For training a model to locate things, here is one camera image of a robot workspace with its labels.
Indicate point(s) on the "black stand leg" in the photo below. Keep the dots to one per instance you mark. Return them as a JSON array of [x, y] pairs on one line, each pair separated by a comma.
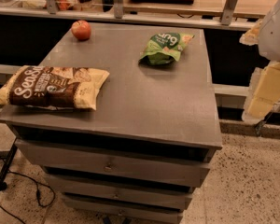
[[7, 158]]

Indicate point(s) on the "bottom grey drawer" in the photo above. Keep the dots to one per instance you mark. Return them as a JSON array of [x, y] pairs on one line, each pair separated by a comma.
[[123, 209]]

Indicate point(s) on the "brown sea salt chip bag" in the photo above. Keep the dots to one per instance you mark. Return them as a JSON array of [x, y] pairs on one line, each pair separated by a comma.
[[54, 87]]

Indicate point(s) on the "middle grey drawer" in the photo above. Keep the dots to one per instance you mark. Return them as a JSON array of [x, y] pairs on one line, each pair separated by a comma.
[[82, 186]]

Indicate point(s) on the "grey drawer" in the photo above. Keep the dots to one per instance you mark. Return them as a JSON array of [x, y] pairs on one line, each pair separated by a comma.
[[115, 163], [82, 186], [123, 209]]

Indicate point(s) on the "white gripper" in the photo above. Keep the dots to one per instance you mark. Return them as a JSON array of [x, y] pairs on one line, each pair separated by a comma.
[[275, 36]]

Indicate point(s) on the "right metal bracket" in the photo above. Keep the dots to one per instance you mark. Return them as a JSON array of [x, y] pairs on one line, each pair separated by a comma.
[[228, 11]]

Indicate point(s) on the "top grey drawer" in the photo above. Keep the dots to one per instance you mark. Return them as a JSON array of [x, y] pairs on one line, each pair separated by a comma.
[[115, 163]]

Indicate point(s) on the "grey drawer cabinet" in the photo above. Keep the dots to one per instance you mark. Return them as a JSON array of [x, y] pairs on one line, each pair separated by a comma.
[[168, 112]]

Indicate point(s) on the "green rice chip bag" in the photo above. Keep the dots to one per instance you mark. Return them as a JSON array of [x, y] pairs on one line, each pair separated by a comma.
[[165, 48]]

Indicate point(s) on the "middle metal bracket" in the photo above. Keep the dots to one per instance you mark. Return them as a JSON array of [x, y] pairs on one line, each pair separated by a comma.
[[118, 9]]

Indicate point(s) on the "red apple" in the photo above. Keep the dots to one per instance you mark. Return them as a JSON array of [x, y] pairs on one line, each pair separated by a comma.
[[81, 30]]

